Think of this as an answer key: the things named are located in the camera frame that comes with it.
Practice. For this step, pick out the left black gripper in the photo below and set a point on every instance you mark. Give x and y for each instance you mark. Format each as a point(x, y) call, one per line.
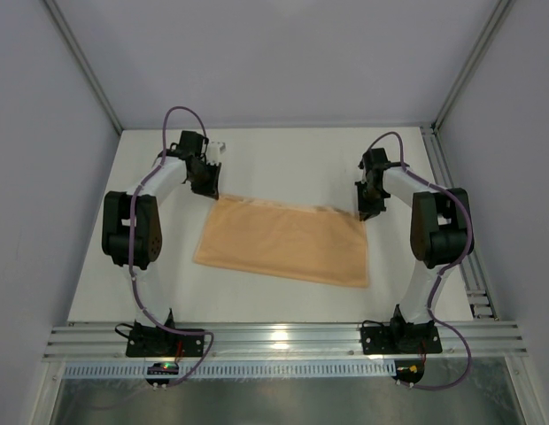
point(205, 178)

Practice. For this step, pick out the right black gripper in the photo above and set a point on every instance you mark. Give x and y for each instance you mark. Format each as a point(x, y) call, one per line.
point(370, 195)

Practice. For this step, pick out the peach satin cloth napkin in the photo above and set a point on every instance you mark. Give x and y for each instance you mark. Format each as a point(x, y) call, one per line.
point(317, 244)

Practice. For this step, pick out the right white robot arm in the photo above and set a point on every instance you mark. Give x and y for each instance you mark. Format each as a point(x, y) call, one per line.
point(440, 234)

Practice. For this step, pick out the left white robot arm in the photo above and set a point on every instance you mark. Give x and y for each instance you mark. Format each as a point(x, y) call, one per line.
point(133, 238)

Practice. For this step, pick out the right controller board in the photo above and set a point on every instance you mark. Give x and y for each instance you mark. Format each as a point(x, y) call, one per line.
point(409, 371)

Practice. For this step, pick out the controller board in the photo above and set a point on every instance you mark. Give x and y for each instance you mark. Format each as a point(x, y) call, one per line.
point(160, 374)
point(409, 371)

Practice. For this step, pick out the left controller board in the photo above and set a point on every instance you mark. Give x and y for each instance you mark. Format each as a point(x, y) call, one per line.
point(160, 374)

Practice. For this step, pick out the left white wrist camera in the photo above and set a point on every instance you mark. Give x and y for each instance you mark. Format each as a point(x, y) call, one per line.
point(214, 152)

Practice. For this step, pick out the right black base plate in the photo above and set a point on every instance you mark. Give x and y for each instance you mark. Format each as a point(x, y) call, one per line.
point(385, 338)

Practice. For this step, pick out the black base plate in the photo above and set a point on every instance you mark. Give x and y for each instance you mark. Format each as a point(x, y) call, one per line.
point(146, 342)
point(385, 338)

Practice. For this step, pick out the right side aluminium rail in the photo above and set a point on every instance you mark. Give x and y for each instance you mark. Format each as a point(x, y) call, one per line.
point(459, 220)

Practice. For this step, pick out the aluminium rail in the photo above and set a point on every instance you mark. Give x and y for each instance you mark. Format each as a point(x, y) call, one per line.
point(459, 220)
point(89, 341)

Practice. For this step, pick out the slotted cable duct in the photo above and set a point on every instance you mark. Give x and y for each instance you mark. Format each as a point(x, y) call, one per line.
point(236, 369)

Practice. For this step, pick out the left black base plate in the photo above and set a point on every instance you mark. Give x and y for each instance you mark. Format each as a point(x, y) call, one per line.
point(146, 342)

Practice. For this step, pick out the left aluminium frame post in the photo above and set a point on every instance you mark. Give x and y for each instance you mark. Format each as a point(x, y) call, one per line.
point(79, 57)

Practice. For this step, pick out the aluminium frame post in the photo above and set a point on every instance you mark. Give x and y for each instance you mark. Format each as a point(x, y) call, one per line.
point(483, 42)
point(79, 57)

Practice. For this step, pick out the front aluminium rail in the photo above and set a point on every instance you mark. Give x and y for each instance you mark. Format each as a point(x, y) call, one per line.
point(89, 341)

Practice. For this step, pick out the right aluminium frame post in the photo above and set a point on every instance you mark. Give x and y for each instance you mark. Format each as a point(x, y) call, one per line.
point(483, 42)

